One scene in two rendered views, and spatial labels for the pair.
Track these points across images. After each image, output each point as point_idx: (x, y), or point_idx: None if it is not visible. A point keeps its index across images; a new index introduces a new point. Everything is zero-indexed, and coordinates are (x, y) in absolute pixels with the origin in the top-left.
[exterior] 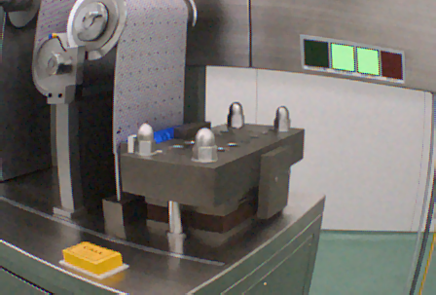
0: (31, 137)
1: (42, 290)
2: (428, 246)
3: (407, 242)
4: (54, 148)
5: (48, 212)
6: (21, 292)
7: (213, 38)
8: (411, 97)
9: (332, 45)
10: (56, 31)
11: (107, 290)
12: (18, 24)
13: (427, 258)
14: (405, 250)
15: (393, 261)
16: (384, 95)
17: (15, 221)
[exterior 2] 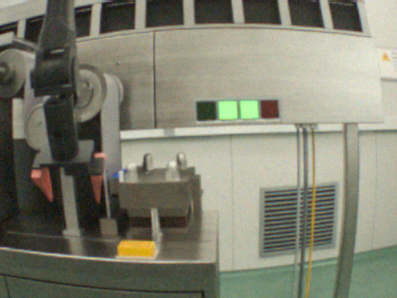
0: (8, 189)
1: (90, 288)
2: (260, 279)
3: (233, 279)
4: None
5: (59, 235)
6: (66, 297)
7: (128, 110)
8: (214, 153)
9: (219, 102)
10: (33, 103)
11: (166, 263)
12: (3, 96)
13: (264, 287)
14: (235, 284)
15: (227, 292)
16: None
17: (45, 243)
